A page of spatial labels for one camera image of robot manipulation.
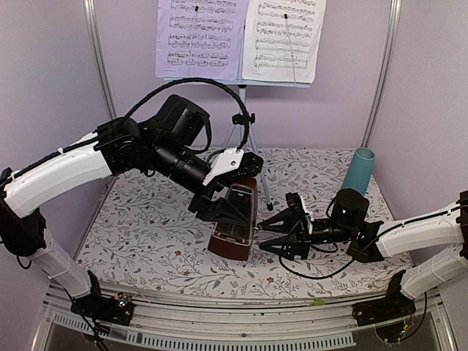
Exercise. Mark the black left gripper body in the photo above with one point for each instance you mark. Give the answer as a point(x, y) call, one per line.
point(204, 200)

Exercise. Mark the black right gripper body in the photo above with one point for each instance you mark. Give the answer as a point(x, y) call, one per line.
point(303, 239)

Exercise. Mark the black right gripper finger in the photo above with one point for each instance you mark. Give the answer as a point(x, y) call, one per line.
point(284, 222)
point(279, 246)

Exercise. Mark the brown wooden metronome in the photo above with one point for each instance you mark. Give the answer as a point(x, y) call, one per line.
point(234, 230)

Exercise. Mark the light blue music stand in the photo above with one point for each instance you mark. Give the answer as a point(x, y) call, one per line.
point(242, 84)

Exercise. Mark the white sheet music page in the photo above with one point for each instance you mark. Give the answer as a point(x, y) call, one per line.
point(281, 40)

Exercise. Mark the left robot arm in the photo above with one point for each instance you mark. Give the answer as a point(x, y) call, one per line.
point(162, 144)

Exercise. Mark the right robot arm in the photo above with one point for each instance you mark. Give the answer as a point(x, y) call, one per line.
point(371, 242)

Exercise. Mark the floral patterned table mat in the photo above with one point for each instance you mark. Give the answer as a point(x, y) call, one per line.
point(145, 236)

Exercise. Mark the teal cup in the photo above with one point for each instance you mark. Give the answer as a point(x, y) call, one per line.
point(359, 171)

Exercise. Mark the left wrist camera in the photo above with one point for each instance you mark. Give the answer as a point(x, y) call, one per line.
point(231, 165)

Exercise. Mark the aluminium base frame rail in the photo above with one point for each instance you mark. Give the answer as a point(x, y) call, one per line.
point(171, 321)

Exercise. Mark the right aluminium frame post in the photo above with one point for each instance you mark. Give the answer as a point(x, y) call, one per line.
point(389, 46)

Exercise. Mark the aluminium frame post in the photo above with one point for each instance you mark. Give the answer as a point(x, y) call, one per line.
point(389, 46)
point(99, 60)

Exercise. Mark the left aluminium frame post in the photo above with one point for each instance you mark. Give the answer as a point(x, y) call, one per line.
point(99, 60)

